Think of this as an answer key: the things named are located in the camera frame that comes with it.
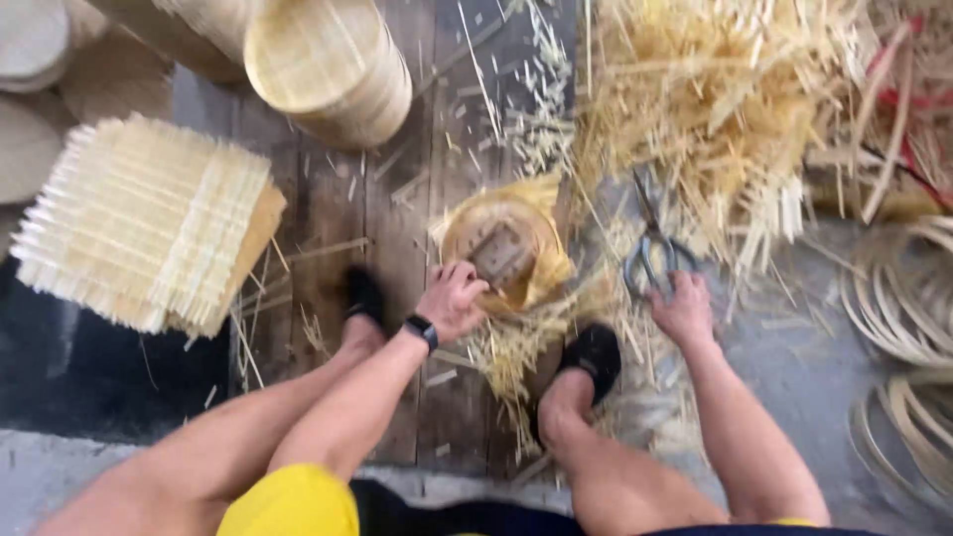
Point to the person's left hand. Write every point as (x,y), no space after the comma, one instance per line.
(447,305)

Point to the stack of round bamboo trays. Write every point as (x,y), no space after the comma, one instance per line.
(327,67)
(186,33)

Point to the black left slipper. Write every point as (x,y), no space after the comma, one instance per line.
(365,296)

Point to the person's left leg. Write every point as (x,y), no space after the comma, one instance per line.
(216,454)

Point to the heap of bamboo strip scraps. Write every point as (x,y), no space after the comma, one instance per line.
(715,112)

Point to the black right slipper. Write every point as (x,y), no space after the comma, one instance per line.
(592,356)

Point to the person's leg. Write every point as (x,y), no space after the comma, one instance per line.
(216,454)
(618,476)

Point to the yellow shorts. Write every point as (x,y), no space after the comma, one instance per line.
(290,502)

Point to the black mat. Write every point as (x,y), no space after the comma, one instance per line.
(104,372)

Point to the wooden block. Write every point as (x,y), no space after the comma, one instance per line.
(504,254)

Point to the person's left fingers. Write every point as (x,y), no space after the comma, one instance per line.
(463,277)

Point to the stack of square woven mats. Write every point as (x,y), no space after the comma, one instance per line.
(141,223)

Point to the black smartwatch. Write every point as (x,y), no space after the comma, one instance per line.
(422,329)

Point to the black slipper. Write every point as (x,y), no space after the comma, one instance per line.
(365,296)
(592,356)

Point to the wooden plank board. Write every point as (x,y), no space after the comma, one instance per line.
(357,246)

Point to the person's right leg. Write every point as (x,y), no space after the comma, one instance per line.
(618,476)

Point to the grey metal scissors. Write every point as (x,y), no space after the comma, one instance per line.
(649,238)

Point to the person's right fingers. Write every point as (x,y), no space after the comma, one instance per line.
(668,289)

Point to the round woven bamboo basket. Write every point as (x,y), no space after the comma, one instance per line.
(521,238)

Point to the coil of bamboo hoops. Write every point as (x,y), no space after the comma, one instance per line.
(901,298)
(905,432)

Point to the person's right hand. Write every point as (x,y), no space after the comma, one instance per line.
(686,316)

